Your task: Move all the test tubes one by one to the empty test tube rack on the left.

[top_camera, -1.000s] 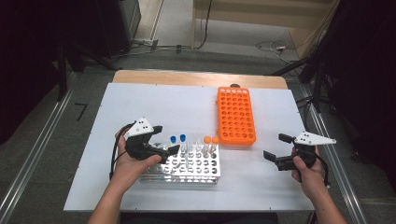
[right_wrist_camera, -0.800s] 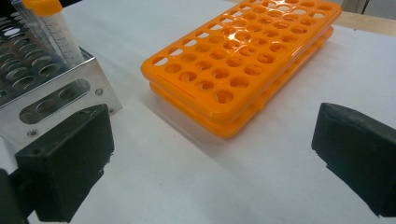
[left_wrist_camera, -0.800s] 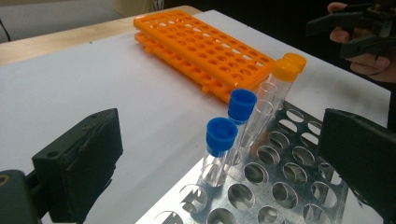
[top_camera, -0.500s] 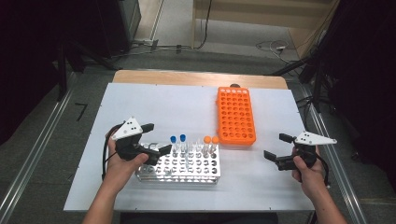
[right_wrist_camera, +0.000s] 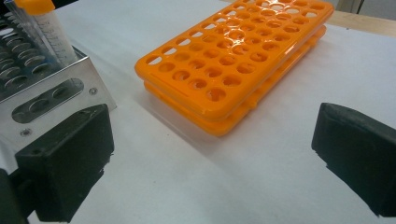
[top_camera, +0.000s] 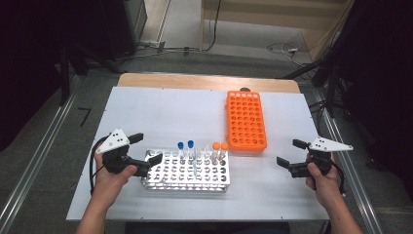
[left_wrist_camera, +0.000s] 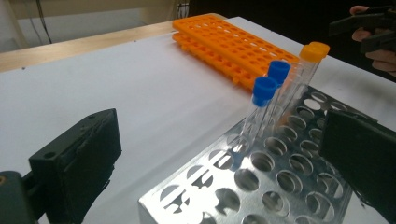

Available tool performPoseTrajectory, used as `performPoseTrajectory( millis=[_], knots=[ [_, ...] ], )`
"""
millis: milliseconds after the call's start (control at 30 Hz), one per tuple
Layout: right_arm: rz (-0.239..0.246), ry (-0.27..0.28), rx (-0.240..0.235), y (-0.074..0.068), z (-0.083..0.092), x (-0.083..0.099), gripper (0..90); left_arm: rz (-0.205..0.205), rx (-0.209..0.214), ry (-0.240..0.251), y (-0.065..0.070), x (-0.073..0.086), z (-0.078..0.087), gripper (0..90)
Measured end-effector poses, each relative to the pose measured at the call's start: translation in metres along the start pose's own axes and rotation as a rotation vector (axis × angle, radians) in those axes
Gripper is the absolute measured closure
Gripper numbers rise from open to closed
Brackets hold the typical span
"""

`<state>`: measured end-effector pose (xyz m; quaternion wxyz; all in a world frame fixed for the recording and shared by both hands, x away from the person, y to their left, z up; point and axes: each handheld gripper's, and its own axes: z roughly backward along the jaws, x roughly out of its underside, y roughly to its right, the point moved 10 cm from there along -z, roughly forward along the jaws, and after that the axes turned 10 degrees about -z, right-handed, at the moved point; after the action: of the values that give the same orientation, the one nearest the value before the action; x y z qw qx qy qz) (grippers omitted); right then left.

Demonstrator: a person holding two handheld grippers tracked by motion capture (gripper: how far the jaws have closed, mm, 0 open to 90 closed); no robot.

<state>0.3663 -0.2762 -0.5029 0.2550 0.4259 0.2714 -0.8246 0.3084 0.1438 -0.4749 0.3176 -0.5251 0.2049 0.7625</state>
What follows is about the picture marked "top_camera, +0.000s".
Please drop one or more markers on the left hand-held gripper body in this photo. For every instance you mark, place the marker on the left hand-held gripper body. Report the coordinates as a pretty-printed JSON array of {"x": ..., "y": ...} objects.
[{"x": 112, "y": 143}]

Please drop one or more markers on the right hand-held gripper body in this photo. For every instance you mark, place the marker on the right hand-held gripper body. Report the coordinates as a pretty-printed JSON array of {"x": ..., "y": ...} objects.
[{"x": 324, "y": 144}]

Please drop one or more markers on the silver metal test tube rack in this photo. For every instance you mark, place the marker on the silver metal test tube rack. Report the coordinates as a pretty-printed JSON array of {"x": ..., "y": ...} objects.
[{"x": 181, "y": 182}]

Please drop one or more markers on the clear test tube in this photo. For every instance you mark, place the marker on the clear test tube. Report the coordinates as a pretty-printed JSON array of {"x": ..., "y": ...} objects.
[
  {"x": 195, "y": 168},
  {"x": 207, "y": 152},
  {"x": 199, "y": 153}
]

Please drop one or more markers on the orange plastic test tube rack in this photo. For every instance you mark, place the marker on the orange plastic test tube rack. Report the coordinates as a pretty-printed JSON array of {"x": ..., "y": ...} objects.
[{"x": 246, "y": 123}]

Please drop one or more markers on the orange capped test tube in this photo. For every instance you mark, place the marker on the orange capped test tube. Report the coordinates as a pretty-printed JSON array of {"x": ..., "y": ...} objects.
[
  {"x": 216, "y": 146},
  {"x": 224, "y": 146}
]

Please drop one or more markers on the person's right hand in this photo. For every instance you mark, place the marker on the person's right hand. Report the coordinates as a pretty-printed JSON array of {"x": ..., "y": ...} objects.
[{"x": 326, "y": 187}]

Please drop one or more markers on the person's left hand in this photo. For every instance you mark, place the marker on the person's left hand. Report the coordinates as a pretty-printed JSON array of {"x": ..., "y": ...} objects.
[{"x": 108, "y": 185}]

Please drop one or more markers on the white table board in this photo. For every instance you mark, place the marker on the white table board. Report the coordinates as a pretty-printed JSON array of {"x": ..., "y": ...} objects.
[{"x": 178, "y": 117}]

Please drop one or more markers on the black metal stand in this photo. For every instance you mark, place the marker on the black metal stand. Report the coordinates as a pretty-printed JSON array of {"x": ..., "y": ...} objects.
[
  {"x": 331, "y": 91},
  {"x": 65, "y": 74}
]

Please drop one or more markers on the wooden table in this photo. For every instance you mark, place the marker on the wooden table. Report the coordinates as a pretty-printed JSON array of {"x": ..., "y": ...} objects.
[{"x": 181, "y": 81}]

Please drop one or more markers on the small dark round object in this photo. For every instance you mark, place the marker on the small dark round object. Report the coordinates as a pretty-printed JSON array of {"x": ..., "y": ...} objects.
[{"x": 245, "y": 89}]

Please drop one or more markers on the person's dark clothing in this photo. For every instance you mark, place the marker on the person's dark clothing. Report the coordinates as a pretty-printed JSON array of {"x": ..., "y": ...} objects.
[{"x": 207, "y": 228}]

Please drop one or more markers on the black curtain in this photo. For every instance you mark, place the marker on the black curtain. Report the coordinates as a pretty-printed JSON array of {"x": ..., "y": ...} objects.
[
  {"x": 29, "y": 48},
  {"x": 383, "y": 65}
]

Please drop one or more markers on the dark cabinet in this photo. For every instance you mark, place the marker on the dark cabinet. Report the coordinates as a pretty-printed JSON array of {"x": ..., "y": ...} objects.
[{"x": 136, "y": 19}]

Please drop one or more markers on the metal floor rail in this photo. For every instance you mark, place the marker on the metal floor rail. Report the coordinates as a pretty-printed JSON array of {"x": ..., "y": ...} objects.
[
  {"x": 39, "y": 146},
  {"x": 360, "y": 195}
]

